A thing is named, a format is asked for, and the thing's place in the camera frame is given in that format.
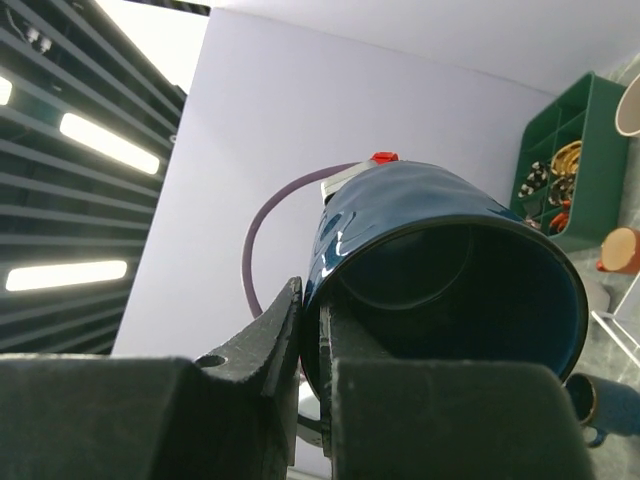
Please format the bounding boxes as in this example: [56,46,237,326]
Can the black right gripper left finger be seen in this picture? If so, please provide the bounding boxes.
[1,277,303,479]

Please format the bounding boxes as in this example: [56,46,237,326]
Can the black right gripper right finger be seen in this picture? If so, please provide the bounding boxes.
[319,304,594,479]

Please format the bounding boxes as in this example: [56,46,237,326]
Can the blue enamel mug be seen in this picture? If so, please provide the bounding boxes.
[297,160,591,449]

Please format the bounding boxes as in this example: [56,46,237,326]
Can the tall beige tumbler cup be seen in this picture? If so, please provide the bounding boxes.
[615,75,640,138]

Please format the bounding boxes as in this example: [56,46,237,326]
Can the dark navy glazed mug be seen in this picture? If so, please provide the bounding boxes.
[564,373,639,448]

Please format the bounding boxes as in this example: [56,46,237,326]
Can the orange ceramic mug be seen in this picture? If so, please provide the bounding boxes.
[596,227,639,275]

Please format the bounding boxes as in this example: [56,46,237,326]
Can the gold bangles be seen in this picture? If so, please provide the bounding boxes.
[551,140,582,177]

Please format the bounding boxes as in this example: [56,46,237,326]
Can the green divided organizer tray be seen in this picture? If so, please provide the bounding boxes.
[510,72,628,253]

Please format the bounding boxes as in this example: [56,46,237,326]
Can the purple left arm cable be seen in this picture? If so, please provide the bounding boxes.
[241,161,366,319]

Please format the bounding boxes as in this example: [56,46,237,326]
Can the white wire dish rack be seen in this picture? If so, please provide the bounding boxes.
[591,276,639,366]

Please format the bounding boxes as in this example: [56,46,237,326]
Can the black white bracelets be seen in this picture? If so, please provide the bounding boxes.
[519,160,552,199]

